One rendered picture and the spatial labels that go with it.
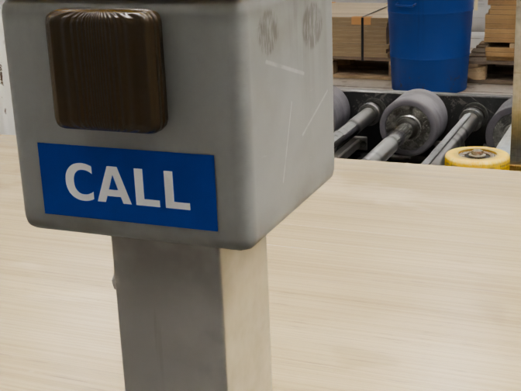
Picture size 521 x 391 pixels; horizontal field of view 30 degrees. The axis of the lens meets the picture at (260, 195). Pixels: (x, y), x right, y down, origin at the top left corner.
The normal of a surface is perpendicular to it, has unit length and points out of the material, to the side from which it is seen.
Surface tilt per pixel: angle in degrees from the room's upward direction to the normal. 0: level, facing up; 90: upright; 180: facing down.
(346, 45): 90
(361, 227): 0
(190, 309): 90
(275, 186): 90
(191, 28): 90
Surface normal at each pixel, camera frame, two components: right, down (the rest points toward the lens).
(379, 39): -0.40, 0.29
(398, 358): -0.04, -0.95
